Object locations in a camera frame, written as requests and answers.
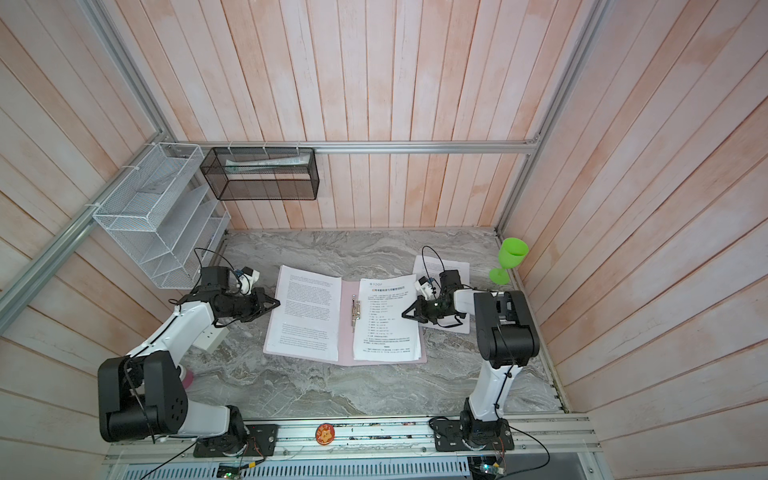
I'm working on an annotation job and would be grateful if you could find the printed English paper sheet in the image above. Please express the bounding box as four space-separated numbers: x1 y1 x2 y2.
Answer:
263 265 342 364

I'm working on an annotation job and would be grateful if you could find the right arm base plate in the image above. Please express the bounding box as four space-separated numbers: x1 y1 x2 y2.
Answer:
428 416 515 452

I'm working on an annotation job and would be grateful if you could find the paper in black basket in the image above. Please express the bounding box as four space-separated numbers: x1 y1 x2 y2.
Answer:
224 155 311 174

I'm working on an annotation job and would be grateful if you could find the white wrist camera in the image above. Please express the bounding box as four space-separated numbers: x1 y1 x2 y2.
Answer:
235 267 260 295
415 276 438 300

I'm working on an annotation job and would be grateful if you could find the pink file folder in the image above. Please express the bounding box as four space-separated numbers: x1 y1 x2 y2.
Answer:
263 278 428 367

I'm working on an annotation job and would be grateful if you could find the orange round sticker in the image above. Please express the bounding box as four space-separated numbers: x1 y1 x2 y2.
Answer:
315 423 336 446

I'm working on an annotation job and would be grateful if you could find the white wire mesh shelf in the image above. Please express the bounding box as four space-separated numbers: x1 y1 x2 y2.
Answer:
94 143 230 290

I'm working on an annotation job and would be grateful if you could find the white wall socket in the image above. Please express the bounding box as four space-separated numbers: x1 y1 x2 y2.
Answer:
193 325 229 353

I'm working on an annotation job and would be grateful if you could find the aluminium frame bar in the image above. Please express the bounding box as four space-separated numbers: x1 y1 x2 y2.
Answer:
196 140 539 155

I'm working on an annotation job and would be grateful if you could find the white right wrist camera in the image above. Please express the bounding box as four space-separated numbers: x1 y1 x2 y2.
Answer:
415 276 438 300

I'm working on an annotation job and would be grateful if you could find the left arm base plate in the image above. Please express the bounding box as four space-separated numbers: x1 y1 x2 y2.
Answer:
193 424 279 458

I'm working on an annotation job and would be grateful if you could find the underlying white paper sheet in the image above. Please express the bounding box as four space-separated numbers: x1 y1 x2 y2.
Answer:
412 255 471 335

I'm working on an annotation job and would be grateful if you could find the Chinese titled paper sheet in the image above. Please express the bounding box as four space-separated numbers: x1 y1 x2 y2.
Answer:
353 274 422 364

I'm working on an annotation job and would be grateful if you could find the green plastic goblet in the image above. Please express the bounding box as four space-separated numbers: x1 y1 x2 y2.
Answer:
489 237 530 285

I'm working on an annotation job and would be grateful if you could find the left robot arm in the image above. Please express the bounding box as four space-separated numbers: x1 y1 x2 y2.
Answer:
97 266 280 456

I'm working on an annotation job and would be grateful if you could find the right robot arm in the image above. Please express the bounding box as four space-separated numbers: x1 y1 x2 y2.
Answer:
402 270 540 452

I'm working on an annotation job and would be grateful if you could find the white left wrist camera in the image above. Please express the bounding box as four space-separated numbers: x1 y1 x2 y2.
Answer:
235 267 260 295

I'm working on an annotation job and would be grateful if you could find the black mesh basket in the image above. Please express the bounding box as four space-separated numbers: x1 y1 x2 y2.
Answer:
201 147 320 201

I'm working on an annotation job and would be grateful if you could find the metal folder clip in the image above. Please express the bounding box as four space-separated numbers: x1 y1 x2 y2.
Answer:
351 295 360 329

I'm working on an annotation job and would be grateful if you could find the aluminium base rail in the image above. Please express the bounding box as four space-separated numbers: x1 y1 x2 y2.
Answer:
103 412 602 465

